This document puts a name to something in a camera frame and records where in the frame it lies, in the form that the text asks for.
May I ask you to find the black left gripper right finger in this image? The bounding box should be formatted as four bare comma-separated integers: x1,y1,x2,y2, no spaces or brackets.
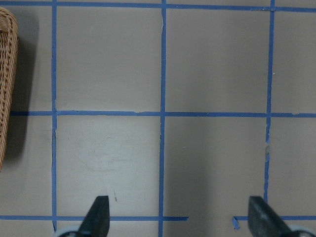
248,196,292,237

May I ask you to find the brown wicker basket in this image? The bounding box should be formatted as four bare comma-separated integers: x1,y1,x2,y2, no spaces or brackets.
0,7,19,167

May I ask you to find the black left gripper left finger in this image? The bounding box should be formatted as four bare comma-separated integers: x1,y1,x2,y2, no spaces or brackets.
78,196,110,237

